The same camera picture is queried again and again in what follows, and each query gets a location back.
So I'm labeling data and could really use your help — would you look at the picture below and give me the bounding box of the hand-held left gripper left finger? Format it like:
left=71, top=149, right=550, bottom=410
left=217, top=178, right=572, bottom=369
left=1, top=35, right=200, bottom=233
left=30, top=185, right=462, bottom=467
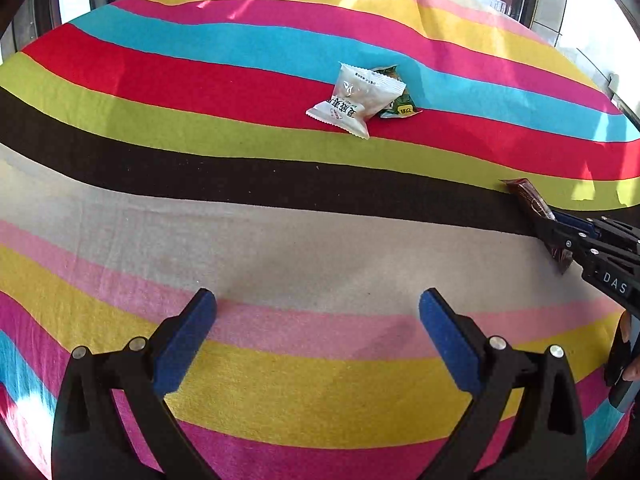
left=51, top=287, right=218, bottom=480

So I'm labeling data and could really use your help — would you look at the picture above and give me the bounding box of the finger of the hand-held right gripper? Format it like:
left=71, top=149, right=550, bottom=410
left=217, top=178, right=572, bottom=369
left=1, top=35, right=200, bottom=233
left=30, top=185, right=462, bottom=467
left=554, top=211, right=640, bottom=262
left=535, top=216, right=602, bottom=272

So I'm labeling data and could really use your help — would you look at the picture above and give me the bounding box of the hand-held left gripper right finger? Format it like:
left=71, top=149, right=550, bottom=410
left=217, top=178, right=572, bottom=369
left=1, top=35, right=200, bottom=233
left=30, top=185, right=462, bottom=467
left=419, top=287, right=588, bottom=480

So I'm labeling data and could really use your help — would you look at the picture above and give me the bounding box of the brown snack bar packet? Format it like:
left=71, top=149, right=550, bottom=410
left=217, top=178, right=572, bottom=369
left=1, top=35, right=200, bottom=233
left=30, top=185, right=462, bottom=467
left=500, top=178, right=573, bottom=275

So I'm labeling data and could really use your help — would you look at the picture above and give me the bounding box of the person's right hand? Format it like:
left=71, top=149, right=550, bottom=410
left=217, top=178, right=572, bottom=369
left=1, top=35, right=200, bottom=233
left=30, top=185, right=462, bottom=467
left=621, top=310, right=640, bottom=382

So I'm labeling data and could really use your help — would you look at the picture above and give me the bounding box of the striped colourful tablecloth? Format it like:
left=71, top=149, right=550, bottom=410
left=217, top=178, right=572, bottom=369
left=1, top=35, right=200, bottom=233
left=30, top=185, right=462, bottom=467
left=0, top=0, right=640, bottom=480

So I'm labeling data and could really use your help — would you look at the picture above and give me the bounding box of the green snack packet brown label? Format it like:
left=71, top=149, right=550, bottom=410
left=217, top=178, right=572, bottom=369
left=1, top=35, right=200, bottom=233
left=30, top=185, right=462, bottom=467
left=370, top=65, right=418, bottom=120

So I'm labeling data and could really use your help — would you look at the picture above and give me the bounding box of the white translucent snack packet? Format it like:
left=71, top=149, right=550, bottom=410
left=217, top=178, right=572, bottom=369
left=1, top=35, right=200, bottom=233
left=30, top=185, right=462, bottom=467
left=306, top=62, right=406, bottom=140

